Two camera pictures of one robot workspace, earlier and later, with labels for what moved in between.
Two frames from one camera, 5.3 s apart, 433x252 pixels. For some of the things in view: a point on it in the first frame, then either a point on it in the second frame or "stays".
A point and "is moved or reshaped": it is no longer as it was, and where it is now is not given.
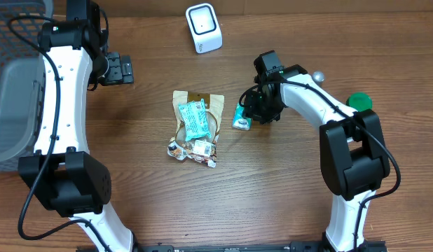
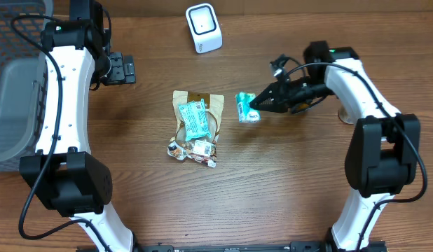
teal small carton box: (239, 120) is moved or reshaped
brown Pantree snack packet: (214, 108) stays
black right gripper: (260, 114) → (284, 96)
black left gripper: (122, 73) stays
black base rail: (293, 246) stays
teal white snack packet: (195, 120) stays
